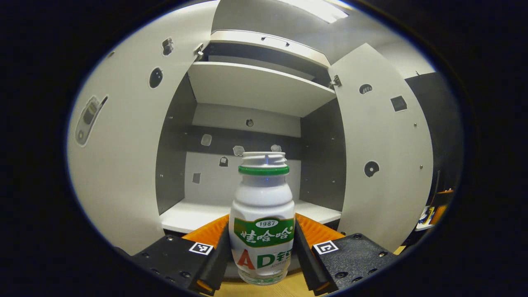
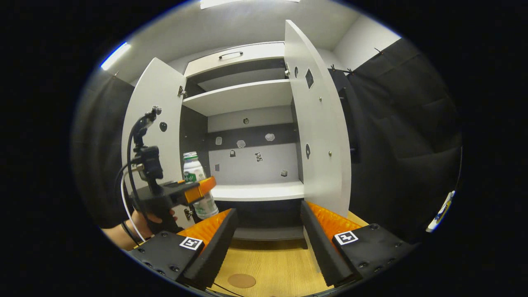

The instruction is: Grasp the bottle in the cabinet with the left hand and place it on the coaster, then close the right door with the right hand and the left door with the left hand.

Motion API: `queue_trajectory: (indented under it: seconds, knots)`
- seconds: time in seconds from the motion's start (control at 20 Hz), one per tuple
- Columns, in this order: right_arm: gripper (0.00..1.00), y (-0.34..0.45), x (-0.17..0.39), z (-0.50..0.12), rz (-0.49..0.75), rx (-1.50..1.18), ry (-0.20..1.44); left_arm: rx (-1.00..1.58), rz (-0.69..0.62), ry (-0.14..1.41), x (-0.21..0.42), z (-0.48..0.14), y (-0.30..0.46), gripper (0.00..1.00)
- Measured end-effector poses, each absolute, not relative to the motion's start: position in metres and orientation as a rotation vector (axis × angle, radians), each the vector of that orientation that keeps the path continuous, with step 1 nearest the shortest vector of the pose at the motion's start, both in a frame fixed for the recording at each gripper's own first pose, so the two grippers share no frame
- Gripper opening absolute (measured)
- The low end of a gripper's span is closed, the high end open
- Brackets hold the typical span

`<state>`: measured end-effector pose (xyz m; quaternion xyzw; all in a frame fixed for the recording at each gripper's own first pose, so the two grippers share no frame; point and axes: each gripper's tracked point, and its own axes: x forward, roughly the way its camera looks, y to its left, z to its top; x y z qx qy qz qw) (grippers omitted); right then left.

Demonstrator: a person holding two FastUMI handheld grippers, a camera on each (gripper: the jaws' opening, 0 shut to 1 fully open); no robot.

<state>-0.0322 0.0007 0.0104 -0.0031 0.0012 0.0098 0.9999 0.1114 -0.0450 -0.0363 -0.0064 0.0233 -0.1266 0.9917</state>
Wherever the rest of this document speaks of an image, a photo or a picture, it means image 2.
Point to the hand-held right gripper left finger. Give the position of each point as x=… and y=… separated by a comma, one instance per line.
x=214, y=255

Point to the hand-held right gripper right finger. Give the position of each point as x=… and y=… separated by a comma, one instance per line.
x=324, y=251

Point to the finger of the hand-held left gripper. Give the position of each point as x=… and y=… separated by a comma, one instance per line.
x=200, y=190

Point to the white green label bottle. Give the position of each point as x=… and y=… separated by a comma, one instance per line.
x=192, y=169

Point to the round brown coaster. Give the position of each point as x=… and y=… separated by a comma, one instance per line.
x=241, y=280

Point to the white cabinet door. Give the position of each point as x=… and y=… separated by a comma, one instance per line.
x=156, y=90
x=326, y=181

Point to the white grey cabinet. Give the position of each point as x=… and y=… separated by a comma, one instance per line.
x=243, y=97

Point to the white cabinet drawer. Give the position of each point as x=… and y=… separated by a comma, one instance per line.
x=247, y=53

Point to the black wristband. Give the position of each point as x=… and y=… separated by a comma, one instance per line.
x=130, y=233

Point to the black backdrop cloth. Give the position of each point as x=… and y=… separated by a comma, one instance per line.
x=404, y=144
x=99, y=156

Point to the white yellow blue strip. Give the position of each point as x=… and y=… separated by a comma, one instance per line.
x=441, y=212

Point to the long ceiling light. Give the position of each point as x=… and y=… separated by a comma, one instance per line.
x=247, y=3

